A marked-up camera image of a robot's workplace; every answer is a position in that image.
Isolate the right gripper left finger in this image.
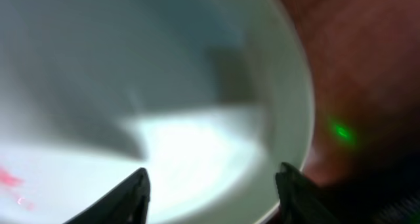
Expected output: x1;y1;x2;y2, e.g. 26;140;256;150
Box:
66;168;150;224

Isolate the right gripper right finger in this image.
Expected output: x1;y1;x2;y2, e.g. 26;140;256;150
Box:
275;162;340;224

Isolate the light green plate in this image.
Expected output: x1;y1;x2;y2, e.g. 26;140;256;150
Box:
1;0;314;223

